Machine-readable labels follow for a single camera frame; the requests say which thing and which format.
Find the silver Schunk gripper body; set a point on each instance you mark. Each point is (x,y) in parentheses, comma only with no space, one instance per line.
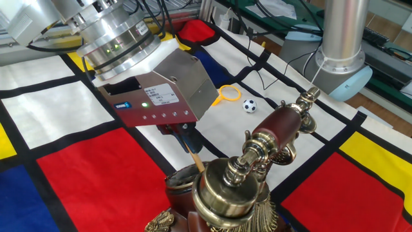
(180,83)

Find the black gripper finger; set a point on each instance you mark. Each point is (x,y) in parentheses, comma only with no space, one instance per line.
(191,138)
(167,129)

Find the thin wooden stick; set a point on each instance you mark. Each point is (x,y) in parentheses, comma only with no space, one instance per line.
(198,162)

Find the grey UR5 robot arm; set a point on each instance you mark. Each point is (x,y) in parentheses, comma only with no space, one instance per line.
(344,32)

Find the antique brown brass phone base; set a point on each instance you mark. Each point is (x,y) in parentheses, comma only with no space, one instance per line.
(180,203)

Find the brown brass phone handset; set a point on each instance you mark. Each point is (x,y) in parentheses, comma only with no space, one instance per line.
(278,124)

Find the white gripper adapter plate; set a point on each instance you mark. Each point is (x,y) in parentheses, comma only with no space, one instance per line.
(151,61)

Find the small toy soccer ball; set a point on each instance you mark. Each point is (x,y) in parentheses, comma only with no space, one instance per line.
(249,106)

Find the white power plug adapter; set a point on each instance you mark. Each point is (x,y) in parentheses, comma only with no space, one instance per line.
(225,21)

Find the silver force torque sensor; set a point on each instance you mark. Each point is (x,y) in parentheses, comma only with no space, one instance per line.
(116,38)

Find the colour block patterned tablecloth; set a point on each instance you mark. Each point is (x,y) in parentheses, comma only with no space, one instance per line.
(96,180)

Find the white plastic sheet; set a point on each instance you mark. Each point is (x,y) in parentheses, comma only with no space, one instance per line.
(277,9)

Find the white vented wrist housing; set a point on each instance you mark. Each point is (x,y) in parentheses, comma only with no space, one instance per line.
(29,21)

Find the aluminium frame post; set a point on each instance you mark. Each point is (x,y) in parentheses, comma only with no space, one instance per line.
(206,9)

